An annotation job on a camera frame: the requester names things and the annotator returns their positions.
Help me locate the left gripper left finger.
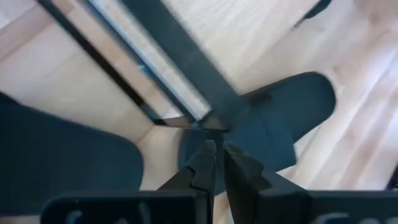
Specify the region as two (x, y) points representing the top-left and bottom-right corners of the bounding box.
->
(157, 139), (218, 224)

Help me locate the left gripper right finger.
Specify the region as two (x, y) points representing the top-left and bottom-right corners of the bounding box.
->
(223, 141), (313, 224)

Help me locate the black rubber slide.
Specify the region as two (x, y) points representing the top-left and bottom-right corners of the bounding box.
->
(0, 91), (144, 216)
(177, 71), (337, 197)

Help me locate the wooden shelf black metal frame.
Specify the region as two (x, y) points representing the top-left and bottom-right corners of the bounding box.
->
(36, 0), (252, 131)

